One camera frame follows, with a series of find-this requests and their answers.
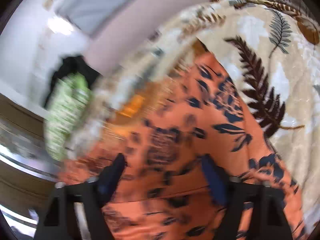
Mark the green white patterned pillow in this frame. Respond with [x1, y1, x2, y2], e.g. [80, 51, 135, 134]
[44, 73, 91, 161]

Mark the orange black floral garment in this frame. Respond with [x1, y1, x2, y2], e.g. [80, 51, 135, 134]
[59, 41, 307, 239]

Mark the black garment on pillow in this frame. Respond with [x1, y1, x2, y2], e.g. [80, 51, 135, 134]
[43, 55, 101, 108]

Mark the beige leaf print blanket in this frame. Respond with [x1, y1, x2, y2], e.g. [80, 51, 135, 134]
[71, 0, 319, 232]

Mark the brown wooden glass door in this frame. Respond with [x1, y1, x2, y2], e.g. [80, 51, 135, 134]
[1, 95, 60, 217]

